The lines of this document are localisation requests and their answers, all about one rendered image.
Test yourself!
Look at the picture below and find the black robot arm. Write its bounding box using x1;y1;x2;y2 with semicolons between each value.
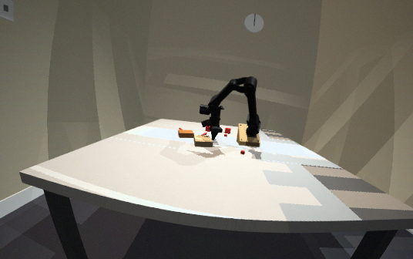
200;76;261;138

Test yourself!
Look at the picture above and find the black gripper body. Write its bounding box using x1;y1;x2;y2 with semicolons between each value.
209;116;223;133

